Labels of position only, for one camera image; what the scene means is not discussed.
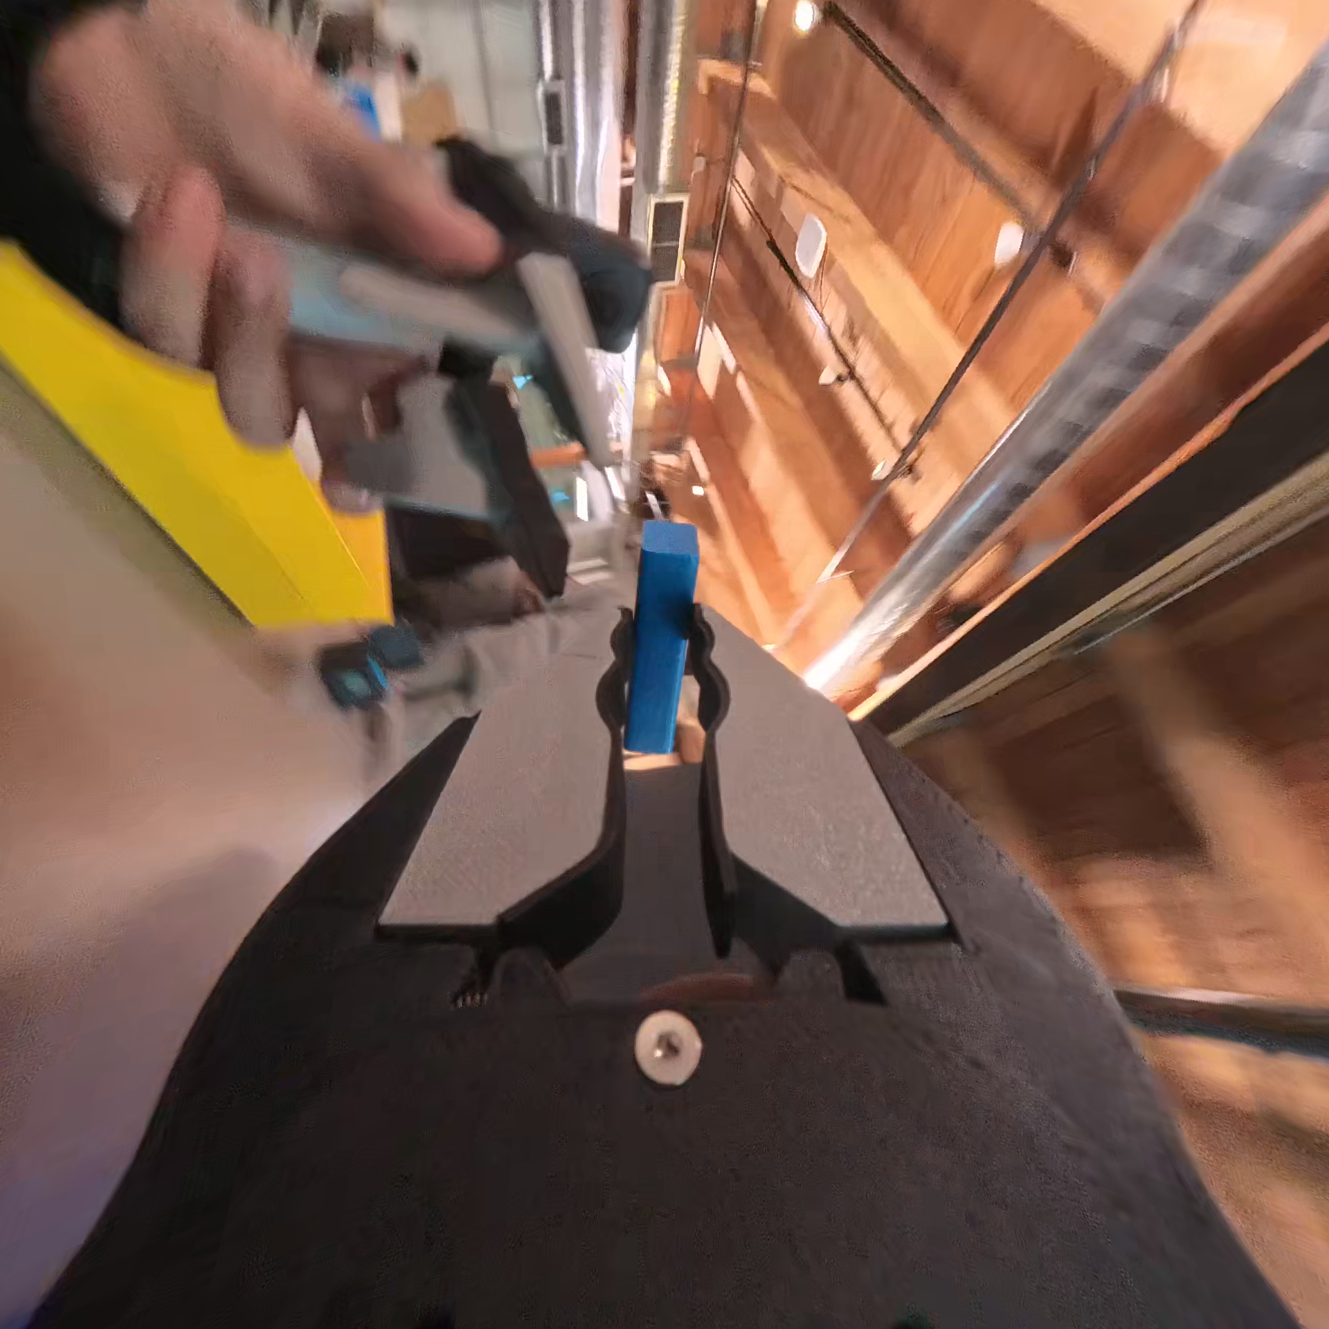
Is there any person's left hand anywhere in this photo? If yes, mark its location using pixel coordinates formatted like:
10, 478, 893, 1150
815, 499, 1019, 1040
37, 0, 505, 510

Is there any blue block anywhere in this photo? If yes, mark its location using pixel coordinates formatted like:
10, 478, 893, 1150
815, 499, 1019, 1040
624, 519, 700, 753

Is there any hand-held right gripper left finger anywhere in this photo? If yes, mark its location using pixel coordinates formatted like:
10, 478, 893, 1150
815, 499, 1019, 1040
379, 608, 630, 930

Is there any metal bar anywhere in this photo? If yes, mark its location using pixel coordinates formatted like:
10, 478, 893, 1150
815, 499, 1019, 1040
1116, 986, 1329, 1052

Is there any black charger case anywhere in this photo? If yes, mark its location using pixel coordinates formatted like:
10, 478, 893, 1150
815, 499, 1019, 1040
317, 624, 428, 712

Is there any silver ventilation duct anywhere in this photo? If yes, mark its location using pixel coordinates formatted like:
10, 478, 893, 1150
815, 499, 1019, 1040
804, 52, 1329, 687

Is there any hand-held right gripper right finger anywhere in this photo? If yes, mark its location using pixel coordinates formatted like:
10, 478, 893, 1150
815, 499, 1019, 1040
693, 608, 951, 959

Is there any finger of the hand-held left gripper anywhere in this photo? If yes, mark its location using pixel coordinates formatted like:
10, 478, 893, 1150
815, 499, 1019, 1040
519, 255, 621, 468
458, 374, 575, 600

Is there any yellow plastic bin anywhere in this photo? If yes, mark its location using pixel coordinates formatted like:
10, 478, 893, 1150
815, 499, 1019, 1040
0, 239, 396, 630

